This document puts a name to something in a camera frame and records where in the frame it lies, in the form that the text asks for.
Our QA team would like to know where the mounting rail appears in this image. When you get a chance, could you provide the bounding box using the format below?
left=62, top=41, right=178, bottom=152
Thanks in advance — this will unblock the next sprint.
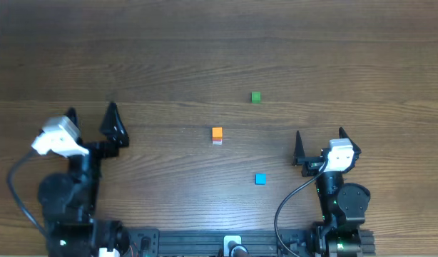
left=128, top=228, right=377, bottom=257

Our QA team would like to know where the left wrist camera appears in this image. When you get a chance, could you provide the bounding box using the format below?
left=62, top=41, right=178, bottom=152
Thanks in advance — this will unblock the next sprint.
left=31, top=114, right=91, bottom=158

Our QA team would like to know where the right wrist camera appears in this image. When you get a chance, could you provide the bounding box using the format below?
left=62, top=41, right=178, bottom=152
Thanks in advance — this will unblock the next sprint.
left=321, top=138, right=356, bottom=173

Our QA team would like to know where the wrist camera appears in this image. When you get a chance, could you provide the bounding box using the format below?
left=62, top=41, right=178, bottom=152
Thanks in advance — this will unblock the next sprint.
left=321, top=138, right=356, bottom=173
left=31, top=114, right=91, bottom=158

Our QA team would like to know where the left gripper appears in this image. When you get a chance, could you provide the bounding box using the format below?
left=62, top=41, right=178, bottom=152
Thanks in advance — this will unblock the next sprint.
left=63, top=101, right=131, bottom=160

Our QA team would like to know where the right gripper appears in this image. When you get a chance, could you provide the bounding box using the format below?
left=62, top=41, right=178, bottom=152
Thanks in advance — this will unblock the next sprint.
left=292, top=126, right=362, bottom=178

